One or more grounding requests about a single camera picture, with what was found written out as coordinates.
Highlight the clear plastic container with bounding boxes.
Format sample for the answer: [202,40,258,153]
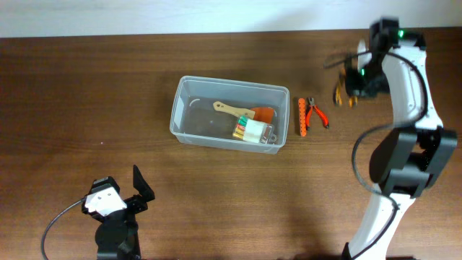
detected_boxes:
[170,76,290,154]

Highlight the red scraper wooden handle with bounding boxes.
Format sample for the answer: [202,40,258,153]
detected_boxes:
[213,101,275,124]

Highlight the orange black handled pliers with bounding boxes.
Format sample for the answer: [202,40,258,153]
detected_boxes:
[333,69,358,108]

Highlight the orange bit holder strip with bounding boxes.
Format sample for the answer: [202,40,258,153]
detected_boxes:
[298,98,307,137]

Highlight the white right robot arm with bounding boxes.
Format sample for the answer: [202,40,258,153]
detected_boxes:
[341,17,458,259]

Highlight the clear screwdriver bit case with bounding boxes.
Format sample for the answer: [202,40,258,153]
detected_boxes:
[232,116,277,144]

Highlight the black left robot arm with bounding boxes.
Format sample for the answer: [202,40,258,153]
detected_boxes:
[82,165,155,260]

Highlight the red handled small cutters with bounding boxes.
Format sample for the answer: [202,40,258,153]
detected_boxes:
[305,97,330,129]

